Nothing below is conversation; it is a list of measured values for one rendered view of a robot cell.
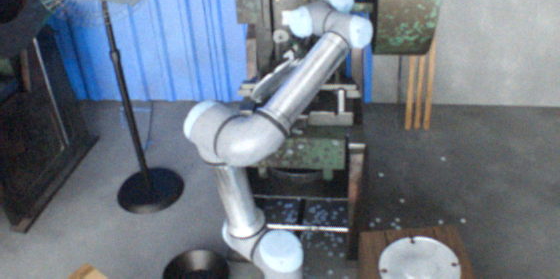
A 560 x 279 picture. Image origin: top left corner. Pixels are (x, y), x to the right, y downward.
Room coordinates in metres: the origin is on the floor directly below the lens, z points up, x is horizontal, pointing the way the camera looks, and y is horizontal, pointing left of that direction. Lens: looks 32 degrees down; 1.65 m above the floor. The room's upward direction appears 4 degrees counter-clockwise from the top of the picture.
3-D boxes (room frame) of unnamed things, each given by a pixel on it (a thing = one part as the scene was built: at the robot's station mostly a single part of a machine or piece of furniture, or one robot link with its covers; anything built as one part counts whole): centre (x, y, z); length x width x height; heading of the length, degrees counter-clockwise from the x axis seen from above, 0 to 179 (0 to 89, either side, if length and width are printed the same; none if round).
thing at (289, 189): (1.72, -0.08, 0.31); 0.43 x 0.42 x 0.01; 81
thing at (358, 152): (1.80, -0.36, 0.45); 0.92 x 0.12 x 0.90; 171
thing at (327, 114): (1.71, -0.07, 0.68); 0.45 x 0.30 x 0.06; 81
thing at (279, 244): (0.91, 0.03, 0.62); 0.13 x 0.12 x 0.14; 43
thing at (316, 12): (1.19, -0.11, 1.21); 0.11 x 0.11 x 0.08; 43
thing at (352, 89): (1.68, -0.24, 0.76); 0.17 x 0.06 x 0.10; 81
